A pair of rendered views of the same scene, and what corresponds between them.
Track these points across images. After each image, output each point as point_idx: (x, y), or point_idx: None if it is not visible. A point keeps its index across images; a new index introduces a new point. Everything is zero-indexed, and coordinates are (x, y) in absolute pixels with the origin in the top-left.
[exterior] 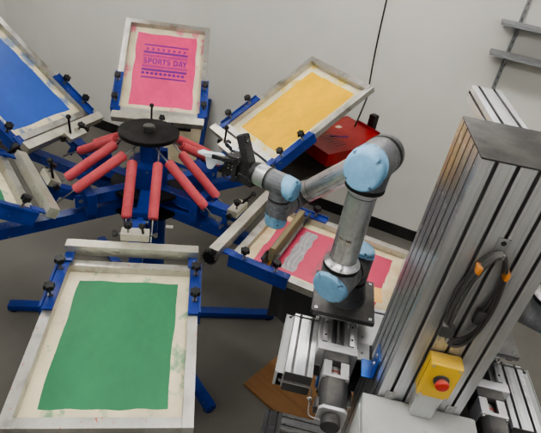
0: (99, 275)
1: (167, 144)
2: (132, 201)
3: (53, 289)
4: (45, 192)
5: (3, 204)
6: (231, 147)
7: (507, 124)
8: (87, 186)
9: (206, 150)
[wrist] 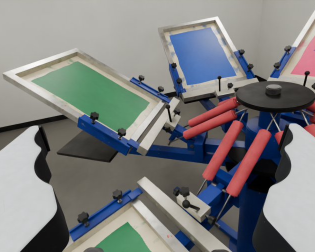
0: (144, 226)
1: (283, 111)
2: (219, 164)
3: (82, 223)
4: (154, 131)
5: (103, 132)
6: (289, 167)
7: None
8: (193, 135)
9: (20, 140)
